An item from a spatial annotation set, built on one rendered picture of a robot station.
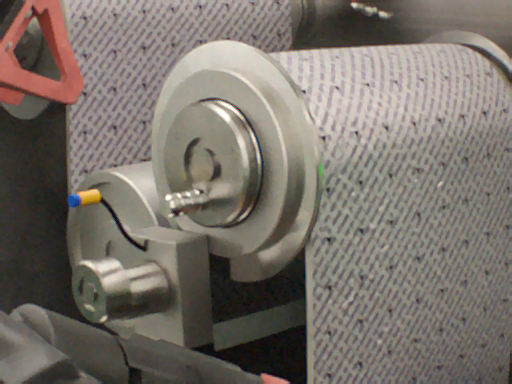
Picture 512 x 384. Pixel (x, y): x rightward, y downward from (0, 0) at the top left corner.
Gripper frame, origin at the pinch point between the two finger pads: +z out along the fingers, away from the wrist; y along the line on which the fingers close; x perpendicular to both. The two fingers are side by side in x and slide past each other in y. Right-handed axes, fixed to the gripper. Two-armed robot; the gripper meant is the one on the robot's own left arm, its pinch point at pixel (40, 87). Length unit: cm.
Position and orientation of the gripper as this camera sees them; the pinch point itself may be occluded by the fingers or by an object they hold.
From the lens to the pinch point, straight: 64.9
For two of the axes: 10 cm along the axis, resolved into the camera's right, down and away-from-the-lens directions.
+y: 7.0, 0.8, -7.1
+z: 5.8, 5.2, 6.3
